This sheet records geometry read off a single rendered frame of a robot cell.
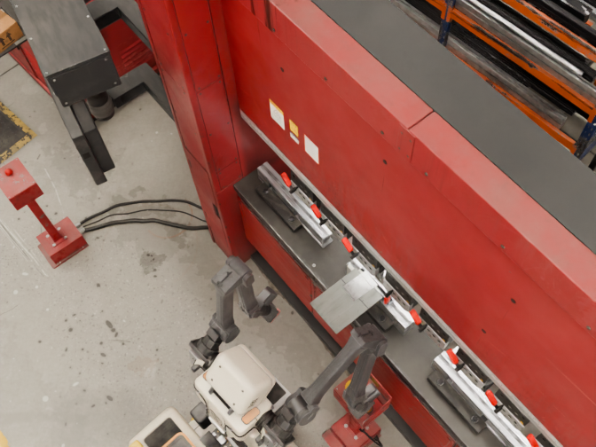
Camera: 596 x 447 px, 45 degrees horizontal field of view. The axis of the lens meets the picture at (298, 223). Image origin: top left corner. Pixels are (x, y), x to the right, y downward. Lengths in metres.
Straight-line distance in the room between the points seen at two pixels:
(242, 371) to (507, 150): 1.25
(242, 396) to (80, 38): 1.42
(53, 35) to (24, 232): 2.14
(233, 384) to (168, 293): 1.74
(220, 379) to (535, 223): 1.33
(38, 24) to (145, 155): 2.07
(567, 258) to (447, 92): 0.57
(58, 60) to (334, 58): 1.08
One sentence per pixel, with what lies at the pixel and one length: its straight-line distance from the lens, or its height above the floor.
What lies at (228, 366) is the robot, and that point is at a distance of 2.67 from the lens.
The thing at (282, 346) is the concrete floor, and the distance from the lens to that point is 4.14.
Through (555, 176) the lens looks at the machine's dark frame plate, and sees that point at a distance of 1.99.
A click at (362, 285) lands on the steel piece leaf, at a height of 1.00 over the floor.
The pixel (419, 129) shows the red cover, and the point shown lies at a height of 2.30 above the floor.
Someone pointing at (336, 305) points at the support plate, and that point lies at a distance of 3.14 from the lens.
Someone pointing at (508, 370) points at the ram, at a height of 1.53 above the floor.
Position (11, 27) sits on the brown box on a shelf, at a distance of 4.22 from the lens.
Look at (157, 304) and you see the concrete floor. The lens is 4.33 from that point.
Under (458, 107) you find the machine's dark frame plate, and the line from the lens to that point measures 2.06.
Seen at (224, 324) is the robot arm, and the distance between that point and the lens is 2.78.
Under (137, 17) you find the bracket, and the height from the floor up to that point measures 1.70.
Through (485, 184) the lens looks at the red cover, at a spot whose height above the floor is 2.30.
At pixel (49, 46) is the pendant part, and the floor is 1.95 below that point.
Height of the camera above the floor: 3.93
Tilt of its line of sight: 62 degrees down
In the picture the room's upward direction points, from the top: 4 degrees counter-clockwise
